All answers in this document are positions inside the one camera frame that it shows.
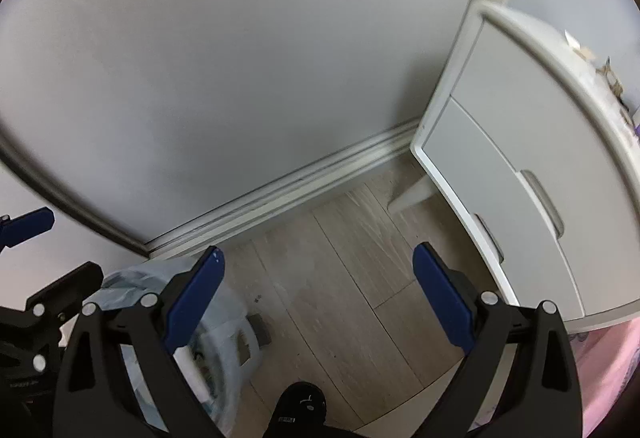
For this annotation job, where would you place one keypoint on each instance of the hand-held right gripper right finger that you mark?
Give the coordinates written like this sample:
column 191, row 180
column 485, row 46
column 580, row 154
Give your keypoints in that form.
column 445, row 303

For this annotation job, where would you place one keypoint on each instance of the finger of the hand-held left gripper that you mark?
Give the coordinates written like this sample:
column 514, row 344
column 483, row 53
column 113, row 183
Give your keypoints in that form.
column 31, row 223
column 65, row 288

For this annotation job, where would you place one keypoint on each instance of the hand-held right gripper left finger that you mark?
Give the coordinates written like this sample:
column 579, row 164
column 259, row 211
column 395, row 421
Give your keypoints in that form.
column 195, row 303

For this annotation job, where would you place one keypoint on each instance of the round plastic trash bin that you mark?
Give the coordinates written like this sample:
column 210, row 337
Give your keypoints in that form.
column 252, row 354

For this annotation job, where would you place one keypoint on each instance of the person's black sock foot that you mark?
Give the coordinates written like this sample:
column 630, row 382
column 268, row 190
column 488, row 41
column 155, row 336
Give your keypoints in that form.
column 300, row 399

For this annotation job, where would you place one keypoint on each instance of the pink blanket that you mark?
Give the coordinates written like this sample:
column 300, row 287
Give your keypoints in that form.
column 610, row 368

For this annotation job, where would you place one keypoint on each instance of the white nightstand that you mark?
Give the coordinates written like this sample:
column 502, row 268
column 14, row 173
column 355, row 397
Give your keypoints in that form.
column 560, row 83

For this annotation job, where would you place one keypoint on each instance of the black hair clip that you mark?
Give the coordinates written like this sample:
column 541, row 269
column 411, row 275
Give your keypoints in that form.
column 625, row 114

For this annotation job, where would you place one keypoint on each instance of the purple tissue pack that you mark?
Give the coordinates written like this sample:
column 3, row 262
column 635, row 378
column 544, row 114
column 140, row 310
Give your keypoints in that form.
column 637, row 126

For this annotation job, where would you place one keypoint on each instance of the small white paper scrap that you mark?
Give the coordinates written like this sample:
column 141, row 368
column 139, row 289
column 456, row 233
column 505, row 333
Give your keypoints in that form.
column 573, row 41

